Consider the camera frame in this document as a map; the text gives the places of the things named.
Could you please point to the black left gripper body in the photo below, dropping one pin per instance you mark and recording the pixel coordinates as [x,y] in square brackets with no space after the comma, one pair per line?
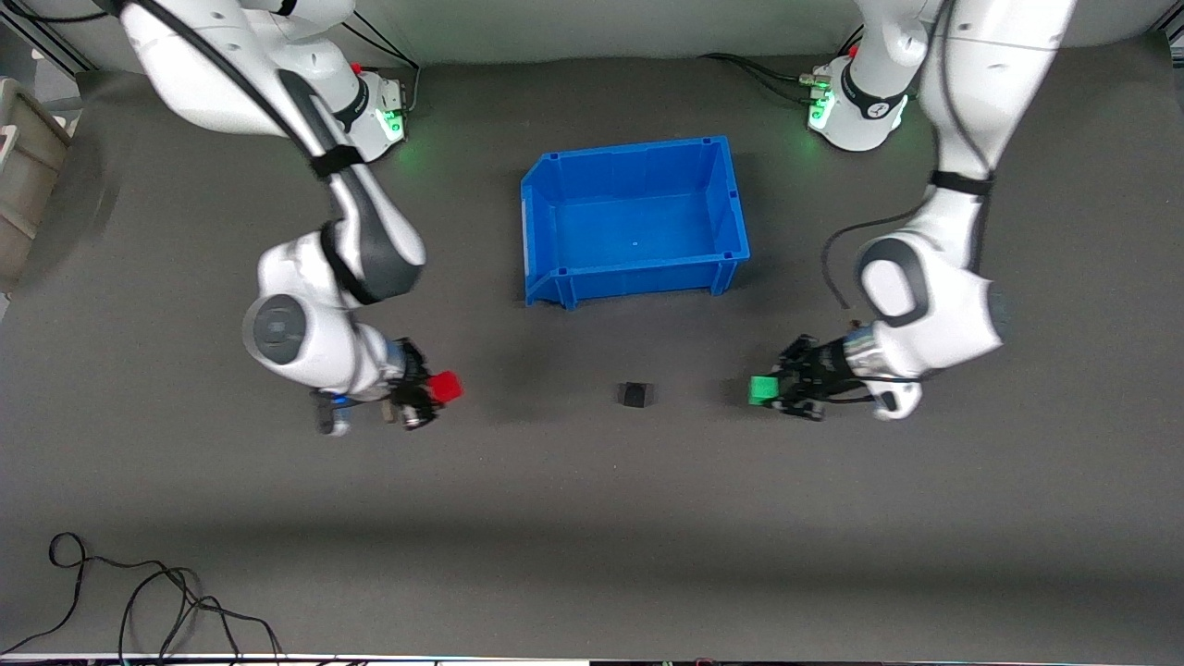
[816,372]

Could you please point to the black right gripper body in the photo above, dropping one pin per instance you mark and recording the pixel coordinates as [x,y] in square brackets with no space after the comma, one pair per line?
[413,377]

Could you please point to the red cube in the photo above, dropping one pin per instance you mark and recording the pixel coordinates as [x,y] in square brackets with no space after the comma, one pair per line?
[446,387]

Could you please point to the green cube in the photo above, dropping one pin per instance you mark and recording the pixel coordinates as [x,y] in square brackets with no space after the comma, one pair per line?
[763,389]

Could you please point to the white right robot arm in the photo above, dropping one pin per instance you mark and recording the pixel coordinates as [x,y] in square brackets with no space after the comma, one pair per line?
[305,324]

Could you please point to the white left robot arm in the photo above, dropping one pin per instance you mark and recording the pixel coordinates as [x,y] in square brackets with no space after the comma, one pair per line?
[934,296]

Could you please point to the black cube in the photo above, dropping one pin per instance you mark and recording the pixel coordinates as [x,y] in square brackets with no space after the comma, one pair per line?
[635,395]

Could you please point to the blue plastic storage bin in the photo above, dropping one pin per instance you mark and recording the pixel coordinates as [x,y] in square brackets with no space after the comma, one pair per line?
[638,222]

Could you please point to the beige plastic crate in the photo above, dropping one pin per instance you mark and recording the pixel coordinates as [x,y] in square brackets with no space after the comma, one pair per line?
[28,176]

